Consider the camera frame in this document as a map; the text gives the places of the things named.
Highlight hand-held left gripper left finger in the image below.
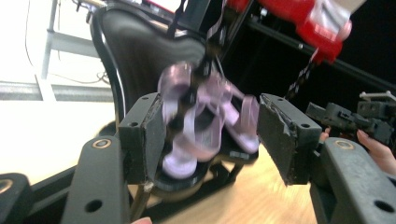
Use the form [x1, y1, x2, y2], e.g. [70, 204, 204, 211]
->
[118, 92, 167, 185]

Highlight black floor cables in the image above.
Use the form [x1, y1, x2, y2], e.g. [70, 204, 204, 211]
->
[49, 70, 110, 86]

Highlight white metal desk frame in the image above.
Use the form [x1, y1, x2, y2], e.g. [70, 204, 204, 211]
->
[0, 0, 115, 102]

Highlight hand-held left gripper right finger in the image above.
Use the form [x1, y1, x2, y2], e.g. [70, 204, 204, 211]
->
[257, 92, 323, 186]

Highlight purple translucent sandal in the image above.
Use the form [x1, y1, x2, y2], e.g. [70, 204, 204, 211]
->
[157, 61, 225, 180]
[199, 73, 261, 155]

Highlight black and red shoe rack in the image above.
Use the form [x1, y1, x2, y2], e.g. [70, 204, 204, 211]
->
[90, 0, 354, 203]

